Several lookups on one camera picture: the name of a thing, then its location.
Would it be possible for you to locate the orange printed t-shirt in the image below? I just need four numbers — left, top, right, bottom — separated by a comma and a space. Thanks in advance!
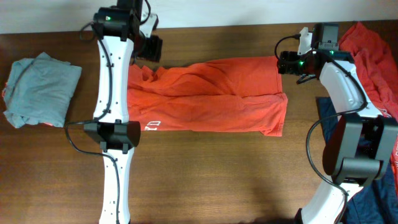
127, 57, 288, 137

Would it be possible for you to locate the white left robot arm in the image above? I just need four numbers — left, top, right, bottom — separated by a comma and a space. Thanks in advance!
83, 0, 162, 223

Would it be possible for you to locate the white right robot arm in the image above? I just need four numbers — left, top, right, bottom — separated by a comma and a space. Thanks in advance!
275, 23, 397, 223

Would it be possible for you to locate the folded grey t-shirt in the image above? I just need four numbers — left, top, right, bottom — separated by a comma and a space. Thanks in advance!
2, 52, 82, 128

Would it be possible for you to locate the navy blue garment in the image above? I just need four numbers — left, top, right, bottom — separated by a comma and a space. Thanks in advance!
316, 97, 397, 224

